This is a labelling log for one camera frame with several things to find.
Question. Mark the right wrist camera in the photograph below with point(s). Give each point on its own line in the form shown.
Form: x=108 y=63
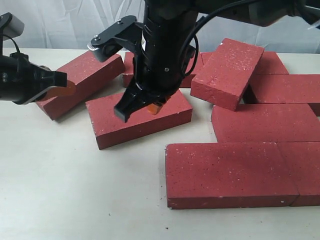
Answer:
x=112 y=37

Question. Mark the red brick back right corner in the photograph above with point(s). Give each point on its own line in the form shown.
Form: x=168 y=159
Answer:
x=270 y=64

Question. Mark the red brick back right row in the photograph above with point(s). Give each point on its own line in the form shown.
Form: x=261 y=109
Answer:
x=284 y=89

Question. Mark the white backdrop curtain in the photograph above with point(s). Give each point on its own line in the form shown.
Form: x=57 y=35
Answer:
x=71 y=24

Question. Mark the red brick middle right row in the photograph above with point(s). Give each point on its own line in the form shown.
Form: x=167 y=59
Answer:
x=266 y=123

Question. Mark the red brick row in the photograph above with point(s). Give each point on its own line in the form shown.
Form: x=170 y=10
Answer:
x=284 y=89
x=266 y=123

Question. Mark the red brick tilted on pile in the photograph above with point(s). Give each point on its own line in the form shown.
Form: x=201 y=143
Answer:
x=225 y=76

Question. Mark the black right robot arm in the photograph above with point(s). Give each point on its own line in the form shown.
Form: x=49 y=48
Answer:
x=261 y=13

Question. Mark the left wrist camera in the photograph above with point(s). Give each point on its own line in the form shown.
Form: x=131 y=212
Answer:
x=10 y=26

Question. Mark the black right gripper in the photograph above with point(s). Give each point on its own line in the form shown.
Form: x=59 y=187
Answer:
x=167 y=47

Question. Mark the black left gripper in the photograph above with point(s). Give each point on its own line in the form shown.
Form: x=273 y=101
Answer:
x=23 y=82

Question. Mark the red brick moved to row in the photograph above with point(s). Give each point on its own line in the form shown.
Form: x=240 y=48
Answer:
x=109 y=130

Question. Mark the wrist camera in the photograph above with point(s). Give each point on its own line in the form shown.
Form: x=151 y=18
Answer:
x=10 y=26
x=112 y=37

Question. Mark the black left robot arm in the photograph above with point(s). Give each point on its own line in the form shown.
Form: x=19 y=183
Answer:
x=23 y=82

